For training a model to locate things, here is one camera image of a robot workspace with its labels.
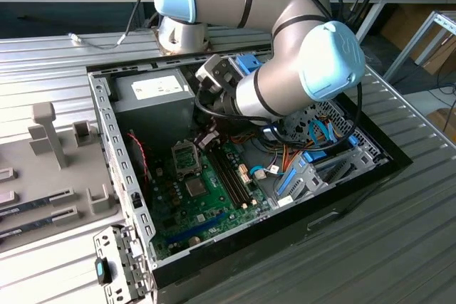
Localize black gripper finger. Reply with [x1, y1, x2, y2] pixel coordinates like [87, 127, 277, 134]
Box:
[194, 117, 221, 150]

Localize silver green CPU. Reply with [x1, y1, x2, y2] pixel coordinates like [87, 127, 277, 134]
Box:
[184, 177, 208, 199]

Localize CPU socket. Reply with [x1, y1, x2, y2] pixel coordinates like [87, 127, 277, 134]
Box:
[182, 174, 210, 201]

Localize metal locking lever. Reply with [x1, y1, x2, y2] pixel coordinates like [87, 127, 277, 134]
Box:
[192, 139, 204, 174]

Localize metal socket cover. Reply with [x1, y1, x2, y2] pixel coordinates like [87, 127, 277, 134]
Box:
[171, 140, 201, 179]

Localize black RAM slot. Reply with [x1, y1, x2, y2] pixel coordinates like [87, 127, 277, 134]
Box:
[214, 148, 247, 206]
[206, 150, 239, 209]
[210, 150, 243, 208]
[219, 147, 252, 204]

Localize blue plastic drive latch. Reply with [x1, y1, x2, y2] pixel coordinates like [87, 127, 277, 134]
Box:
[235, 53, 265, 78]

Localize grey power supply unit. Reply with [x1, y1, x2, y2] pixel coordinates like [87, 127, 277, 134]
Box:
[112, 68, 197, 141]

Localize green motherboard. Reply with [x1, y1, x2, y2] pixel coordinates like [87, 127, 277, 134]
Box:
[145, 136, 271, 261]

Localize black case fan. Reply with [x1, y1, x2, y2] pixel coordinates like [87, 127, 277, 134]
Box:
[127, 129, 155, 193]

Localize blue expansion slot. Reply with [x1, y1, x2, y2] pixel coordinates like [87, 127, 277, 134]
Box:
[165, 211, 228, 245]

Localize hard disk in blue carrier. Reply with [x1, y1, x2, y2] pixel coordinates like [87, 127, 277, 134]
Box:
[276, 135, 358, 199]

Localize black PC case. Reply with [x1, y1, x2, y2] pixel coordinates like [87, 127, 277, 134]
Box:
[85, 43, 414, 304]

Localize grey parts rack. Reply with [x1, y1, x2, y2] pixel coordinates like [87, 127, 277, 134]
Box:
[0, 102, 120, 248]

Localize perforated metal disk bay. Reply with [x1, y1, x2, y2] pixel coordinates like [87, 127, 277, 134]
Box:
[274, 99, 390, 207]

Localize hinged metal slot retainer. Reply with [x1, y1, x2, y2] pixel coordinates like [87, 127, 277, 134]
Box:
[92, 224, 155, 302]

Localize black latch teal button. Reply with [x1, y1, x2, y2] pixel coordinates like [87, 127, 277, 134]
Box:
[93, 257, 112, 286]

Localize RAM stick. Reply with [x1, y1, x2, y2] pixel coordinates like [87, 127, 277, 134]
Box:
[0, 195, 54, 218]
[0, 214, 58, 239]

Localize cardboard box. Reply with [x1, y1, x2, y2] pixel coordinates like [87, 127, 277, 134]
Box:
[425, 107, 456, 141]
[409, 31, 456, 77]

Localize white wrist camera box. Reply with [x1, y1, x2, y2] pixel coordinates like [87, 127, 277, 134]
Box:
[195, 53, 232, 93]

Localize brown square base plate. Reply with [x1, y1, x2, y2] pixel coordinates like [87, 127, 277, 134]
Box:
[150, 25, 214, 56]

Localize twisted fan wire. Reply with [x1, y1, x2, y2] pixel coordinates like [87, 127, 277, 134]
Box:
[127, 132, 151, 181]

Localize orange yellow power wires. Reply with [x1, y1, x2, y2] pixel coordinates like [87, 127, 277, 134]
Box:
[229, 132, 316, 177]

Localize blue flat data wire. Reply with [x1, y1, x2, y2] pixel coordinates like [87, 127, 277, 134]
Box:
[308, 118, 338, 148]

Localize black camera cable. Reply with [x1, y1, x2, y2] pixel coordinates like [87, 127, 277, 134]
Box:
[194, 0, 365, 152]

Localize grey cable metal plug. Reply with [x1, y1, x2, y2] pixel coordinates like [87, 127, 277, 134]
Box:
[68, 0, 153, 51]

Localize aluminium profile frame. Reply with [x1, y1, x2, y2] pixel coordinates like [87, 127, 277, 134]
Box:
[383, 10, 456, 84]

